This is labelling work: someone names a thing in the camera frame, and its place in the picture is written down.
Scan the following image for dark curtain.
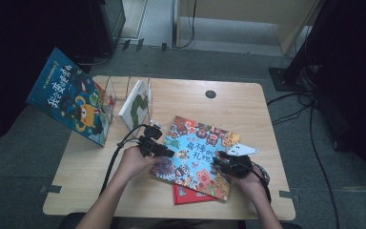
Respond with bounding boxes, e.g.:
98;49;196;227
294;0;366;194
0;0;103;151

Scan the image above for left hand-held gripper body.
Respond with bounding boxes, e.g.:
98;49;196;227
137;119;167;158

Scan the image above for red picture book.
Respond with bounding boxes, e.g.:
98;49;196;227
172;183;219;206

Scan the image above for light wooden furniture panel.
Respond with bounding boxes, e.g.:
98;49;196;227
173;0;322;55

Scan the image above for colourful monster picture book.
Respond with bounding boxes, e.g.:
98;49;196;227
151;114;241;202

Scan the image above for wristwatch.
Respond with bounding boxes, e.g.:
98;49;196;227
254;163;272;186

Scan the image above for grey floor tape strip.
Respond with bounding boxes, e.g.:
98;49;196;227
39;184;63;195
278;190;301;203

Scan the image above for blue picture book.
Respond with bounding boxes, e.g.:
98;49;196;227
26;47;113;148

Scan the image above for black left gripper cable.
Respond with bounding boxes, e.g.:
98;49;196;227
98;123;149;197

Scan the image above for person's left hand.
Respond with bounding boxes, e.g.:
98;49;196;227
117;146;160;182

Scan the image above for hanging black cable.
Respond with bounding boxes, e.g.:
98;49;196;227
175;0;198;50

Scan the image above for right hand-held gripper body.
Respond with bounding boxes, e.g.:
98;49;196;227
222;142;259;179

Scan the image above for white caterpillar picture book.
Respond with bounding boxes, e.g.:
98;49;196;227
117;79;151;132

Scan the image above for person's lap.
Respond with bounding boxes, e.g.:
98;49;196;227
113;219;246;229

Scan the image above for looped black floor cables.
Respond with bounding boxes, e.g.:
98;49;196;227
266;91;315;126

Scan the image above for clear acrylic book rack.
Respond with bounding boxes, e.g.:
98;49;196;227
102;75;154;138

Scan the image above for black computer tower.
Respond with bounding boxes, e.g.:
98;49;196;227
89;0;127;55

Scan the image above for thin black floor cable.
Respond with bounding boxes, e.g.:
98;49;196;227
75;52;112;67

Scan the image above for long black floor cable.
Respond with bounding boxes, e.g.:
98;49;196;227
309;94;341;229

